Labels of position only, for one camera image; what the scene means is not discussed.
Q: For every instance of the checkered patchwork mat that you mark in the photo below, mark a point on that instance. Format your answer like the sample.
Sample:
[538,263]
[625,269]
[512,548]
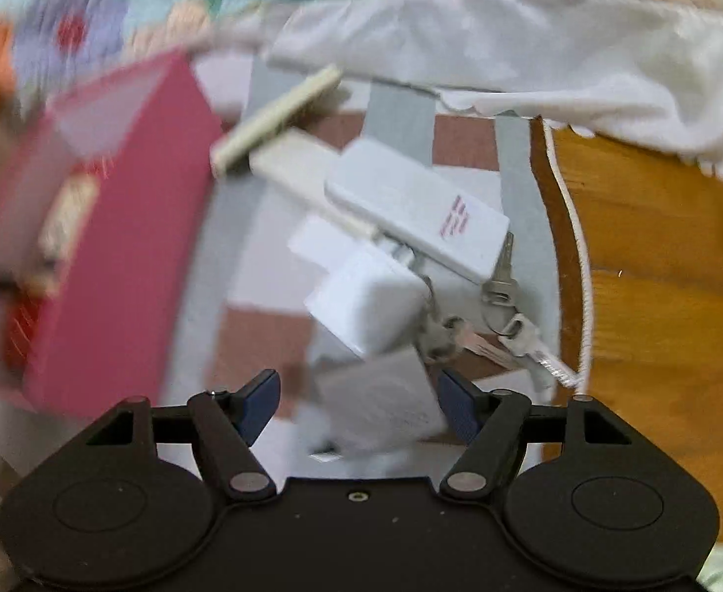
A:
[256,336]

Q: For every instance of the beige ribbed bar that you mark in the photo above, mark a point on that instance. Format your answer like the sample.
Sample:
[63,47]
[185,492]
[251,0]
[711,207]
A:
[275,118]

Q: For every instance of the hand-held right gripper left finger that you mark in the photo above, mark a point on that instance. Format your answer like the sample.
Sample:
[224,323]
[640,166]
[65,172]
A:
[260,406]

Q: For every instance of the grey-headed key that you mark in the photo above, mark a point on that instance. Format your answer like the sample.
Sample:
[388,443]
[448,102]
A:
[445,336]

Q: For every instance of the cream flat bar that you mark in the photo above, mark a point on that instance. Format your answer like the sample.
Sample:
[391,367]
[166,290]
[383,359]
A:
[300,168]

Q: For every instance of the pink cardboard box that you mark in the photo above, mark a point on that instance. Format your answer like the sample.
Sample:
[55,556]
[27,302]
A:
[127,228]

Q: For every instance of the silver key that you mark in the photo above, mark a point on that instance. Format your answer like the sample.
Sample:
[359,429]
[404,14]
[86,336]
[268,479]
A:
[498,277]

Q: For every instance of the white charger adapter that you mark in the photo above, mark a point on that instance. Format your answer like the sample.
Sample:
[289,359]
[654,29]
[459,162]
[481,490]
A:
[361,302]

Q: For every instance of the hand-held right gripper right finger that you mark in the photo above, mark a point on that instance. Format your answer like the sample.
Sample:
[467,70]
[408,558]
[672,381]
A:
[460,410]

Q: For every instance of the white power bank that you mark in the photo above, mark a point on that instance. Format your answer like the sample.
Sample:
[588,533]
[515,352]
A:
[411,205]

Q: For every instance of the white cloth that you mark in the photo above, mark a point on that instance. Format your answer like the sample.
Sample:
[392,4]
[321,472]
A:
[583,55]

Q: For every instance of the floral blanket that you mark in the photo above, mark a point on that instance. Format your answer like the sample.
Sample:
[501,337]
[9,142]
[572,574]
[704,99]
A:
[121,6]

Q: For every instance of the small white box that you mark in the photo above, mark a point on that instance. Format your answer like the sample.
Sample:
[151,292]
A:
[380,401]

